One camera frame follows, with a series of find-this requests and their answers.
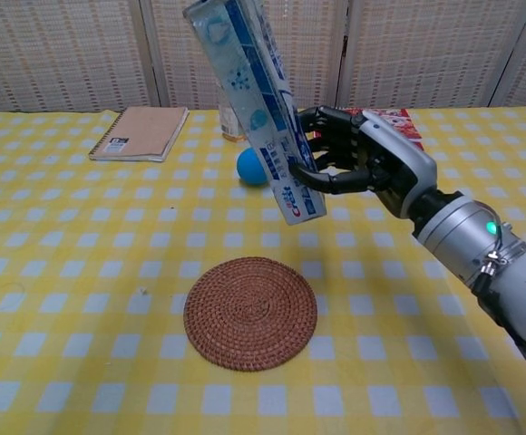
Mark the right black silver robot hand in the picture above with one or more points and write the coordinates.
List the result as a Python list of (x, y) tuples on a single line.
[(394, 154)]

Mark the blue white toothpaste box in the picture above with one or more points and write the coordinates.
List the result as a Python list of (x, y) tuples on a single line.
[(249, 90)]

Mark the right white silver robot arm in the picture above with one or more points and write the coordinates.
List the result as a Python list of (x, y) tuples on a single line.
[(462, 231)]

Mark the yellow white checkered tablecloth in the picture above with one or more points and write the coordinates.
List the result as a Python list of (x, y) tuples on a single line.
[(86, 272)]

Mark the red desk calendar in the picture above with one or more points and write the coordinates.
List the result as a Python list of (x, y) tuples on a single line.
[(403, 124)]

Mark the blue ball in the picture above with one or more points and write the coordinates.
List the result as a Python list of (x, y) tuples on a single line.
[(249, 167)]

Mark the tea bottle with white cap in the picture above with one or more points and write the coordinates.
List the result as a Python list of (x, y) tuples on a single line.
[(229, 120)]

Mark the round brown woven coaster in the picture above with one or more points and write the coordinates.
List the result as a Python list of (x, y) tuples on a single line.
[(250, 313)]

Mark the tan spiral notebook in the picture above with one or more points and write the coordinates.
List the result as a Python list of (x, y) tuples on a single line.
[(143, 133)]

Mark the woven bamboo folding screen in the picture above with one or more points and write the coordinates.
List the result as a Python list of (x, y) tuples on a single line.
[(63, 54)]

